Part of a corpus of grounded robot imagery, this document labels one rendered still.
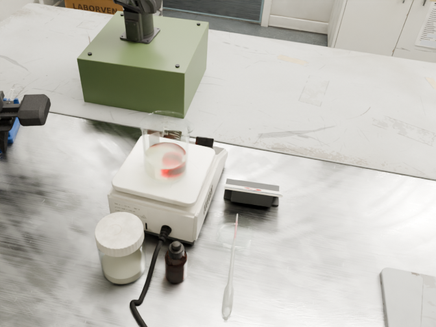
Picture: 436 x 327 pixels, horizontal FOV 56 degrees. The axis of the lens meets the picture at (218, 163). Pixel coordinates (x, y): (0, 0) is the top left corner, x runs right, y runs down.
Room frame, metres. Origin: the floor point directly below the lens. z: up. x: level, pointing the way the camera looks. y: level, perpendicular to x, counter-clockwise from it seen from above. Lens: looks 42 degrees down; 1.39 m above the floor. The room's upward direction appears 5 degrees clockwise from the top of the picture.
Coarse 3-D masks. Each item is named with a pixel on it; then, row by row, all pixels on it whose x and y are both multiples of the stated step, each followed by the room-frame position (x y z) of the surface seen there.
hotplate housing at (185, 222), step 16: (224, 160) 0.52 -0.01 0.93; (208, 176) 0.43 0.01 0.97; (112, 192) 0.39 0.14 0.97; (208, 192) 0.42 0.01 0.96; (112, 208) 0.38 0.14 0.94; (128, 208) 0.37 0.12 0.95; (144, 208) 0.37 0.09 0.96; (160, 208) 0.37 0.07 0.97; (176, 208) 0.37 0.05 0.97; (192, 208) 0.37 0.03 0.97; (144, 224) 0.37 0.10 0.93; (160, 224) 0.37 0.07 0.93; (176, 224) 0.36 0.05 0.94; (192, 224) 0.36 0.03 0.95; (160, 240) 0.34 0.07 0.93; (176, 240) 0.36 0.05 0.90; (192, 240) 0.36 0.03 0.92
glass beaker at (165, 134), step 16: (160, 112) 0.45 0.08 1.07; (176, 112) 0.45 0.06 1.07; (144, 128) 0.42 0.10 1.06; (160, 128) 0.45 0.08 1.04; (176, 128) 0.45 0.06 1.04; (192, 128) 0.42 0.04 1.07; (144, 144) 0.40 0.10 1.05; (160, 144) 0.39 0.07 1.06; (176, 144) 0.40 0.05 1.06; (144, 160) 0.41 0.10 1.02; (160, 160) 0.39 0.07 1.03; (176, 160) 0.40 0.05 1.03; (160, 176) 0.39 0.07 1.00; (176, 176) 0.40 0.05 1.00
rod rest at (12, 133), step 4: (4, 100) 0.63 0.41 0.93; (16, 100) 0.63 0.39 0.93; (16, 120) 0.60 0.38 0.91; (16, 124) 0.59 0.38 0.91; (12, 128) 0.57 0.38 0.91; (16, 128) 0.58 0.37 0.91; (8, 132) 0.55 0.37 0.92; (12, 132) 0.56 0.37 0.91; (16, 132) 0.57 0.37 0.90; (8, 136) 0.55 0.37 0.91; (12, 136) 0.55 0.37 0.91; (8, 140) 0.54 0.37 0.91; (12, 140) 0.55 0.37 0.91
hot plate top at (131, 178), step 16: (192, 144) 0.48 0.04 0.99; (128, 160) 0.43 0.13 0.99; (192, 160) 0.45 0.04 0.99; (208, 160) 0.45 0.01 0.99; (128, 176) 0.40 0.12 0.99; (144, 176) 0.40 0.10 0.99; (192, 176) 0.41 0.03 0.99; (128, 192) 0.38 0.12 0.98; (144, 192) 0.37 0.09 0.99; (160, 192) 0.38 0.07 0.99; (176, 192) 0.38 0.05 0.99; (192, 192) 0.38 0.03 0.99
